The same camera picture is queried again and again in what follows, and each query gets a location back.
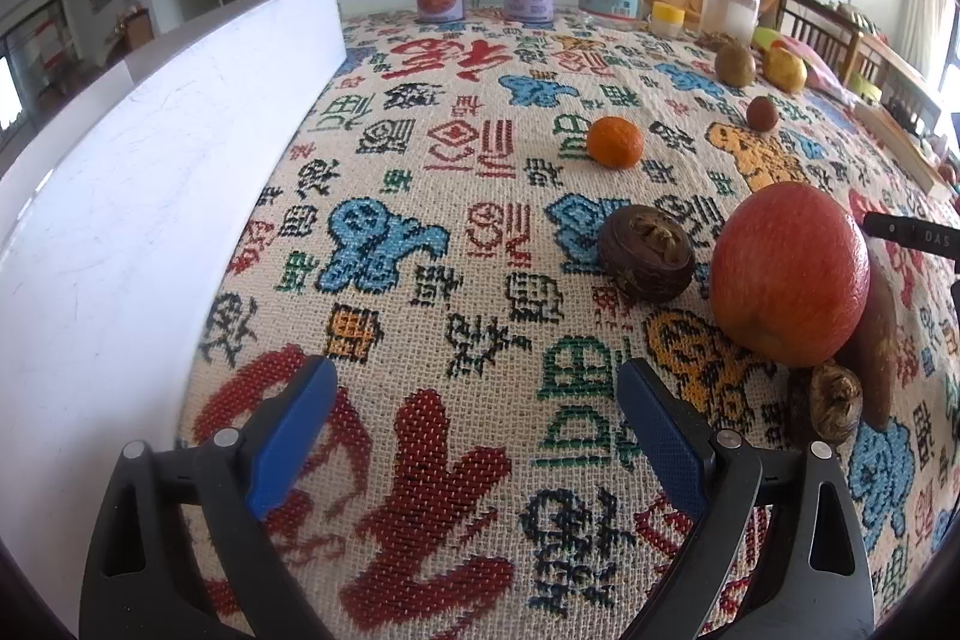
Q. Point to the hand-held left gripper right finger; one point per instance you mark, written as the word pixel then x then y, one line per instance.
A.
pixel 664 437

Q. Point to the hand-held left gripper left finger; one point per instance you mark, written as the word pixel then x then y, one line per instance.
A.
pixel 294 430

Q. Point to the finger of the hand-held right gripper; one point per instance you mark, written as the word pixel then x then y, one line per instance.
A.
pixel 911 231

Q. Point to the reddish sweet potato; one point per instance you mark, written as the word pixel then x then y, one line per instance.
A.
pixel 877 355

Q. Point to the red apple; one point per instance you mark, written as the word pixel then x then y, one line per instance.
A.
pixel 787 272

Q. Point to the small brown mangosteen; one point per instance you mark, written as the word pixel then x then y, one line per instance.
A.
pixel 825 401

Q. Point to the dark brown mangosteen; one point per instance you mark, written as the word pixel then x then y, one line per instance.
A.
pixel 645 254

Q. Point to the small brown passion fruit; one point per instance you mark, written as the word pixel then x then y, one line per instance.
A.
pixel 763 114

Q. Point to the brown kiwi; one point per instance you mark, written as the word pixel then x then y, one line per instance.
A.
pixel 735 64

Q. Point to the orange mandarin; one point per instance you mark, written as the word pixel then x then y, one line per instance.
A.
pixel 615 142

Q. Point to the pink snack bag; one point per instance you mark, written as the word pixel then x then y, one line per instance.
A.
pixel 821 66

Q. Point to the printed woven tablecloth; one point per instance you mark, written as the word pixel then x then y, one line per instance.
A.
pixel 450 280

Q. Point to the wooden chair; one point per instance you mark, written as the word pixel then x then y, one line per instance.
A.
pixel 821 21

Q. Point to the pile of walnuts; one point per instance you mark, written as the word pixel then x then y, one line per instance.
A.
pixel 712 40

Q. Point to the clear container black lid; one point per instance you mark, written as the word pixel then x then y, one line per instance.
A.
pixel 729 10

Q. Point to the white board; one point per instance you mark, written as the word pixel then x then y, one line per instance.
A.
pixel 112 197

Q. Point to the small yellow lid jar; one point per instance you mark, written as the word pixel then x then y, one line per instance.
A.
pixel 667 19

